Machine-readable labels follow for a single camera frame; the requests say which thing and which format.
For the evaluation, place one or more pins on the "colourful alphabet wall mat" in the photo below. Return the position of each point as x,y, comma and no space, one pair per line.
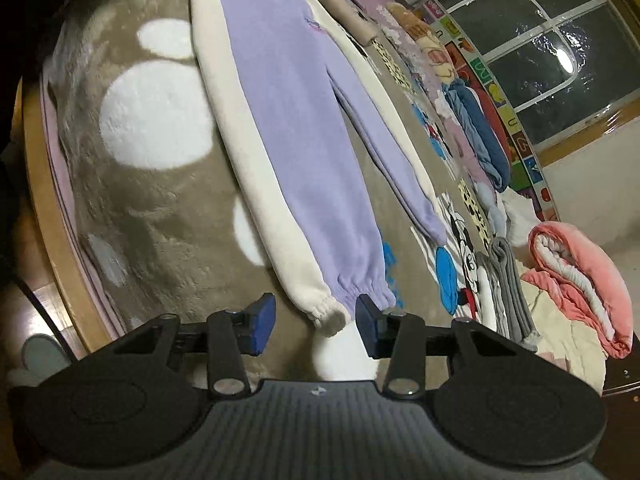
495,100

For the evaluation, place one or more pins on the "blue folded garment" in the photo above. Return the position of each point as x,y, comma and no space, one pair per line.
480,127

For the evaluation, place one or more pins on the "wooden bed frame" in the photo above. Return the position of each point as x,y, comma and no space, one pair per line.
50,200

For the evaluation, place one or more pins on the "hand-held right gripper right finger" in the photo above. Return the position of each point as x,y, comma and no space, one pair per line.
366,324

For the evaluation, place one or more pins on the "cream bedding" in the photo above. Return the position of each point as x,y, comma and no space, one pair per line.
560,345

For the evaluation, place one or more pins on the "grey folded cloth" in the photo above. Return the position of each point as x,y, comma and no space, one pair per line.
507,292

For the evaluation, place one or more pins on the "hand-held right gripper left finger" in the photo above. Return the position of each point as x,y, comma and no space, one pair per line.
263,321

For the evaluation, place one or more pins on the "grey slipper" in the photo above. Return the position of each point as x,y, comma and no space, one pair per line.
37,360

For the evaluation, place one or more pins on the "beige garment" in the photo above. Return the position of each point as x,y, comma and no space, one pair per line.
332,2

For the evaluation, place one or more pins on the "purple and cream pants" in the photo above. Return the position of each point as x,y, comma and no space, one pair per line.
280,140

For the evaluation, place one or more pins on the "brown spotted cartoon blanket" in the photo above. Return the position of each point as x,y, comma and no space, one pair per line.
165,200

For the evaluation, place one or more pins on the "pink folded quilt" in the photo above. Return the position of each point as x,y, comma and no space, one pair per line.
582,280

